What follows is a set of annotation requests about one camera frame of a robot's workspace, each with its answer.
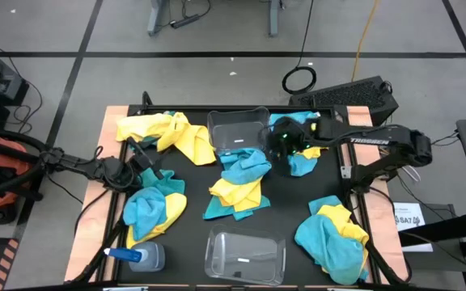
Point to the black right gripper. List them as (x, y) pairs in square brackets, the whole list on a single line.
[(291, 139)]

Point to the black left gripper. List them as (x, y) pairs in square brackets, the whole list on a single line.
[(144, 162)]

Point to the clear plastic basket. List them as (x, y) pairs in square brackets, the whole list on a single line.
[(237, 129), (245, 254)]

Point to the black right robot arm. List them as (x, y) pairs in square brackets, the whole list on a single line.
[(378, 139)]

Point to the bottom-right cloth pile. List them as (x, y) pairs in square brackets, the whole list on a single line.
[(326, 250)]

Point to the black perforated computer tower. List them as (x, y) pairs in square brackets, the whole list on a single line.
[(346, 95)]

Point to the grey spray bottle blue nozzle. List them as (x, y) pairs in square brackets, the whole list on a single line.
[(152, 256)]

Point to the white paper sheet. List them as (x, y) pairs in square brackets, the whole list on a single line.
[(407, 212)]

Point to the grey desk leg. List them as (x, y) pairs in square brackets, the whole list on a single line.
[(155, 20), (273, 20)]

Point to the black power strip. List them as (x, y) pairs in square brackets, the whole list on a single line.
[(184, 21)]

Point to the black desk frame beam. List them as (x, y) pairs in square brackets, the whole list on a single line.
[(451, 228)]

